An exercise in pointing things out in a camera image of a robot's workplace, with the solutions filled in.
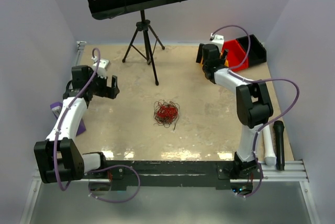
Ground black plastic bin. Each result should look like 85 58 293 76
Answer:
237 34 267 67

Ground red cable tangle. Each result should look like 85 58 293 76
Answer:
153 99 181 128

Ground yellow plastic bin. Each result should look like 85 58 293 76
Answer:
202 52 229 68

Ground red plastic bin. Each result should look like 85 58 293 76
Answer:
222 39 246 68

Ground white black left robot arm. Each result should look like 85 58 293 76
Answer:
33 65 120 184

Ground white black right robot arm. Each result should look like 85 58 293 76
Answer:
196 43 273 178

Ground purple metronome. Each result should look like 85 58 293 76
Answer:
50 102 86 136

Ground black microphone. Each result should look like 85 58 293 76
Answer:
273 120 285 171

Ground white microphone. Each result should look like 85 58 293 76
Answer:
262 125 276 166

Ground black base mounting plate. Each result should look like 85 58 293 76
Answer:
84 160 261 191

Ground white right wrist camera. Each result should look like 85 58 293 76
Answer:
210 33 225 51

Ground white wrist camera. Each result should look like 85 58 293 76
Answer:
210 33 225 51
92 57 110 79

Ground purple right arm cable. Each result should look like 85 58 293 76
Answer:
212 25 300 162

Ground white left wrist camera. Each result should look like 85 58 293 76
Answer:
92 57 110 79

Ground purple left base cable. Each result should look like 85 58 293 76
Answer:
88 165 141 204

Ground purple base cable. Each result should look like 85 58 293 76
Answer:
235 162 264 198
88 165 141 204

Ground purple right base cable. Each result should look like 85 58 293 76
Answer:
235 162 264 198

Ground aluminium front rail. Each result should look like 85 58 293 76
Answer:
31 159 310 183

